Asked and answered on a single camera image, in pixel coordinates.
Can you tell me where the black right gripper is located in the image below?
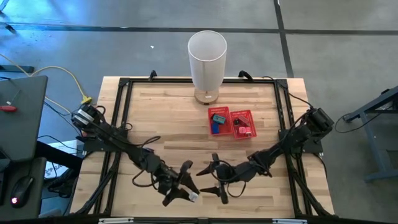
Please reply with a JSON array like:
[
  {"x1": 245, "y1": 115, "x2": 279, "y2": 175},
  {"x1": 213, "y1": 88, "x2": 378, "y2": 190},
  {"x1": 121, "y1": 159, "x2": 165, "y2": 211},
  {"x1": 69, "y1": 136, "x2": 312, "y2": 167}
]
[{"x1": 195, "y1": 152, "x2": 249, "y2": 205}]

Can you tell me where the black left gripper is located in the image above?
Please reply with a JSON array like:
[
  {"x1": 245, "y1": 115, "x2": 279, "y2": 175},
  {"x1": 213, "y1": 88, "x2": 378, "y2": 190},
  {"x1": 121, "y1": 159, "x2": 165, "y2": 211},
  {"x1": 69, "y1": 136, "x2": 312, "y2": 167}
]
[{"x1": 157, "y1": 159, "x2": 201, "y2": 208}]

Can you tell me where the teal plastic box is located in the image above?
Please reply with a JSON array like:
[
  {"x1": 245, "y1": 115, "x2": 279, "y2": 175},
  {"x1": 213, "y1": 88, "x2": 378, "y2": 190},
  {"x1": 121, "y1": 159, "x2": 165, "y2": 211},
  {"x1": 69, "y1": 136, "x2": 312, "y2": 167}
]
[{"x1": 211, "y1": 113, "x2": 227, "y2": 126}]

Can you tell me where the white shade wooden base lamp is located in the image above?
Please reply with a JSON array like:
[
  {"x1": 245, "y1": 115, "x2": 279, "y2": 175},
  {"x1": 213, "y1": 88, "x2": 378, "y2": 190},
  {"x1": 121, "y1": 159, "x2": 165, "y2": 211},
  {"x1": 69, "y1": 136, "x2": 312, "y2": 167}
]
[{"x1": 187, "y1": 30, "x2": 228, "y2": 106}]

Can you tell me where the white printed carton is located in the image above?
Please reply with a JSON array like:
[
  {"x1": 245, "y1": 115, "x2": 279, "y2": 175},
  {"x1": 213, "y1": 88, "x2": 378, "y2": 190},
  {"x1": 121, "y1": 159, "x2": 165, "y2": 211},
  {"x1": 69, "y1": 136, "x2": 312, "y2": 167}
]
[{"x1": 45, "y1": 139, "x2": 84, "y2": 180}]

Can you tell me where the dark grey side table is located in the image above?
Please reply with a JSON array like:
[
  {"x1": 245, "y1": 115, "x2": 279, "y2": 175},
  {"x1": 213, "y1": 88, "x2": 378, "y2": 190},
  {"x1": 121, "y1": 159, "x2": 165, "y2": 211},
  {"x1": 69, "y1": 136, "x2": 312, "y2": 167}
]
[{"x1": 0, "y1": 157, "x2": 47, "y2": 220}]

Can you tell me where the black computer mouse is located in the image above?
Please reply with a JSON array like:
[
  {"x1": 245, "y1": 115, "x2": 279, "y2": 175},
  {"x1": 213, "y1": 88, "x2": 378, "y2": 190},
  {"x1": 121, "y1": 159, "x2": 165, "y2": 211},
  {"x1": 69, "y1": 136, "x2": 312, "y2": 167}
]
[{"x1": 10, "y1": 175, "x2": 34, "y2": 208}]

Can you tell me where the grey side desk top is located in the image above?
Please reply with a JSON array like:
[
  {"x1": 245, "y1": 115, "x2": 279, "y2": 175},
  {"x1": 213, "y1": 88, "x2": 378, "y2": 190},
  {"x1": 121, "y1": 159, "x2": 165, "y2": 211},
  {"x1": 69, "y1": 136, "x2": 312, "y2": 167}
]
[{"x1": 0, "y1": 75, "x2": 49, "y2": 162}]

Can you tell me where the black floor bar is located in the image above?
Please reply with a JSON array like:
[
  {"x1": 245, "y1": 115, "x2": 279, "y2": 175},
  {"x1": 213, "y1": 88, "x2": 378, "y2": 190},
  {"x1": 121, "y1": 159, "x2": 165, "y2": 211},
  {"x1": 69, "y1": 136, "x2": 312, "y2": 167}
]
[{"x1": 0, "y1": 64, "x2": 35, "y2": 74}]

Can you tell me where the silver metal bracket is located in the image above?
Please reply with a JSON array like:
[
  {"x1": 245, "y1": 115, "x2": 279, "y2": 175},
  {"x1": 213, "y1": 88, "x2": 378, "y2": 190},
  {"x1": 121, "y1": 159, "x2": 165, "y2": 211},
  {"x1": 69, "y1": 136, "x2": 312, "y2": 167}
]
[
  {"x1": 272, "y1": 218, "x2": 308, "y2": 224},
  {"x1": 98, "y1": 218, "x2": 134, "y2": 224}
]

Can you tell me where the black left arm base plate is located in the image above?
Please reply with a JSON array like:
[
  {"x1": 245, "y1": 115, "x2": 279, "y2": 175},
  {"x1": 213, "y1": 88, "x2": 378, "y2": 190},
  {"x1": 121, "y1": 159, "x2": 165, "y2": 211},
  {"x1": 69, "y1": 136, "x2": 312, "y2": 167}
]
[{"x1": 83, "y1": 130, "x2": 127, "y2": 153}]

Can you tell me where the black aluminium table frame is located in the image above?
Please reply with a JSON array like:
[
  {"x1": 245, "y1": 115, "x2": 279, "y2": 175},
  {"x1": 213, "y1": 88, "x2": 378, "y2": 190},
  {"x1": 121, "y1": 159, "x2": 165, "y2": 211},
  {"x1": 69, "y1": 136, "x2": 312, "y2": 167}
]
[{"x1": 70, "y1": 76, "x2": 335, "y2": 218}]

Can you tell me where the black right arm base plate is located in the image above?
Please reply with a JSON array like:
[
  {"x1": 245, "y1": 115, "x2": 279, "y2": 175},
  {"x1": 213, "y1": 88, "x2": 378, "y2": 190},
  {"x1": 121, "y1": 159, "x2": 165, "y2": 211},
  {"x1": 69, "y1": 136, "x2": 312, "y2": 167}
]
[{"x1": 278, "y1": 129, "x2": 324, "y2": 155}]

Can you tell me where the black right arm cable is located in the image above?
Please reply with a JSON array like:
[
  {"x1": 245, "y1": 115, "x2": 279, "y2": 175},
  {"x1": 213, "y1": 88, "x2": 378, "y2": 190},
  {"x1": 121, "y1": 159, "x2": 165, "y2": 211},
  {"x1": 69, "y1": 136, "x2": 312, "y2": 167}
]
[{"x1": 261, "y1": 75, "x2": 313, "y2": 108}]

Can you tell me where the yellow extension cable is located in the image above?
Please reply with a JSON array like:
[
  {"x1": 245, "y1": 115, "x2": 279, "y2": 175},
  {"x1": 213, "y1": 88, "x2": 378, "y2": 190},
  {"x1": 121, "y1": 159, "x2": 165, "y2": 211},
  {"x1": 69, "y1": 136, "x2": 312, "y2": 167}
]
[
  {"x1": 0, "y1": 54, "x2": 73, "y2": 115},
  {"x1": 29, "y1": 65, "x2": 93, "y2": 105}
]

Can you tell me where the dark blue-grey table frame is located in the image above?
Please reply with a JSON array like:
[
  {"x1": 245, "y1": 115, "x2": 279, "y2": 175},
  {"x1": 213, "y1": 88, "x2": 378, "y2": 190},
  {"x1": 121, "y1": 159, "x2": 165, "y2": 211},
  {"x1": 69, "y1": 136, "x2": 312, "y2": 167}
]
[{"x1": 343, "y1": 85, "x2": 398, "y2": 183}]

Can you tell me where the red handled screwdriver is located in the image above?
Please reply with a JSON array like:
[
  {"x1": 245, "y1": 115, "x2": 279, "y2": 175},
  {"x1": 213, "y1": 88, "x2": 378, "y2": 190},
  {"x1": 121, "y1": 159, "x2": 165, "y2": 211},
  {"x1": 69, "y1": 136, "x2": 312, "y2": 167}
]
[{"x1": 0, "y1": 89, "x2": 22, "y2": 113}]

